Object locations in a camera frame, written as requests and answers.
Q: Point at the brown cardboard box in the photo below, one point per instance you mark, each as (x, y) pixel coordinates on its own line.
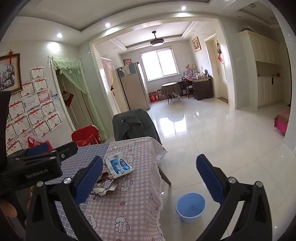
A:
(161, 95)

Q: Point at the red cardboard box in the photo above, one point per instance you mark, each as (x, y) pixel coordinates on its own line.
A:
(153, 97)

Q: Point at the large framed wall picture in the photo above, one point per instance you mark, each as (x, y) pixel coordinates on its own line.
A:
(9, 74)

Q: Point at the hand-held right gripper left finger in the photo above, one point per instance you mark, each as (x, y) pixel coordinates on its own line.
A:
(89, 179)

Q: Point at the wooden dining chair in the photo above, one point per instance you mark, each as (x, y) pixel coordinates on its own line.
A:
(166, 178)

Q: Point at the pink checkered bear tablecloth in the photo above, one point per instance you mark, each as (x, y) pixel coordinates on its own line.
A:
(129, 208)

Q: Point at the red fabric bag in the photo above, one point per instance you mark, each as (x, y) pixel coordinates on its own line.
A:
(83, 138)

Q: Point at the grey grid tablecloth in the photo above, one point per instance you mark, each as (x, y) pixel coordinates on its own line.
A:
(90, 150)

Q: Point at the white door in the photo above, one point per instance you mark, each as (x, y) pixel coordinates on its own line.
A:
(222, 78)

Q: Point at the person's left hand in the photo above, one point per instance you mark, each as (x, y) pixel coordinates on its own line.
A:
(7, 207)

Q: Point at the dark wooden desk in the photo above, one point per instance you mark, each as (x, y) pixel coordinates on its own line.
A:
(203, 89)

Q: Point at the white wall cabinets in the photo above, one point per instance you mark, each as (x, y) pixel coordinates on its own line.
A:
(263, 51)

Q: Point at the small framed flower picture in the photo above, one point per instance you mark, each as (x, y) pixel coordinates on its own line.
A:
(196, 44)

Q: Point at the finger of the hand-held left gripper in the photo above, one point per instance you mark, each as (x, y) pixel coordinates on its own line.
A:
(38, 148)
(68, 150)

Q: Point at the clutter of desk ornaments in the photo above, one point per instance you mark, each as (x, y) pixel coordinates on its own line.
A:
(196, 73)

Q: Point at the blue plastic bucket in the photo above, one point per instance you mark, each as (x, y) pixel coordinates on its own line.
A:
(189, 204)

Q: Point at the dark wooden desk chair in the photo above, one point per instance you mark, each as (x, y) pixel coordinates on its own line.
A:
(187, 89)

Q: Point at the silver refrigerator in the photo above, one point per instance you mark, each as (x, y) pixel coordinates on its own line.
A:
(134, 90)

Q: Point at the ceiling fan lamp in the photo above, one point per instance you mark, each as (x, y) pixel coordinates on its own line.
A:
(157, 42)

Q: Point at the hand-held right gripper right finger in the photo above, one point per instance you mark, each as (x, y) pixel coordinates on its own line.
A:
(210, 180)

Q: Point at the pink door curtain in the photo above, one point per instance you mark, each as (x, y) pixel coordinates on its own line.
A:
(107, 69)

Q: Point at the red door decoration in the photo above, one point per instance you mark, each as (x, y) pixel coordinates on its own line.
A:
(67, 98)

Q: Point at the window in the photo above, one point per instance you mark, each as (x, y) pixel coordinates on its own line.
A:
(159, 64)

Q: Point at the small wall photos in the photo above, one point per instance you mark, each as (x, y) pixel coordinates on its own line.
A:
(55, 96)

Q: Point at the pile of wrappers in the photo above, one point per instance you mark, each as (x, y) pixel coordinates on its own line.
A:
(105, 184)

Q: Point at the brown wooden door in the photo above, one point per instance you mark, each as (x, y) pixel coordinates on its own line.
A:
(78, 109)

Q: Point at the pink stool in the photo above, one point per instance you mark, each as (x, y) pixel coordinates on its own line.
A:
(282, 120)

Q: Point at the bag atop cabinets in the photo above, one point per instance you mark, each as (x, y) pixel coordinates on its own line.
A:
(248, 29)

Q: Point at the picture atop refrigerator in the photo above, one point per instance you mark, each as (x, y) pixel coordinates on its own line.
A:
(127, 62)

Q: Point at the wall of red-trimmed certificates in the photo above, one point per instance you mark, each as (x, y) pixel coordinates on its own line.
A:
(34, 115)

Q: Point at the green door curtain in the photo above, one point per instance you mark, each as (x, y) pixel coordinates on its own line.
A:
(69, 63)

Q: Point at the red hanging ornament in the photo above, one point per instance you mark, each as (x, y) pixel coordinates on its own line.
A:
(219, 55)

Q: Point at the round table with dark cloth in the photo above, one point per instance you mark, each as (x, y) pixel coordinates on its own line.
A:
(171, 89)

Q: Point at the blue and white packet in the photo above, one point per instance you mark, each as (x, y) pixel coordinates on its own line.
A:
(118, 165)

